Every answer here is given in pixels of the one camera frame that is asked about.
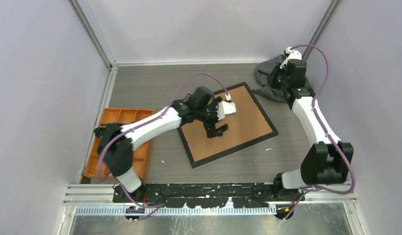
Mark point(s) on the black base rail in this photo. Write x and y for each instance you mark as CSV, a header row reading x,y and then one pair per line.
x,y
207,195

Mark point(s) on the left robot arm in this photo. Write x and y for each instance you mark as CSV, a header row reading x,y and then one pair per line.
x,y
118,142

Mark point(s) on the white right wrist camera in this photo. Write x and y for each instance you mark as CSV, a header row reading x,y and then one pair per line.
x,y
290,53

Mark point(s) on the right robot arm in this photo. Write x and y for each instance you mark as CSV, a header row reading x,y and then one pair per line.
x,y
328,160

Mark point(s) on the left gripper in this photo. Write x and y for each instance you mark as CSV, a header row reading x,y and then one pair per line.
x,y
211,129

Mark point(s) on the grey checked cloth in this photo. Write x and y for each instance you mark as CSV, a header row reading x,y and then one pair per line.
x,y
262,71

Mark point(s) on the orange wooden divided tray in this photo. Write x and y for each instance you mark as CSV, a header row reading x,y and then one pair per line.
x,y
141,156

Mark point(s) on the black picture frame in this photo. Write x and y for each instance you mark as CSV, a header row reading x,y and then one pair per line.
x,y
249,126

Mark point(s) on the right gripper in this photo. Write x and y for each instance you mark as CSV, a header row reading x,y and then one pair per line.
x,y
275,71

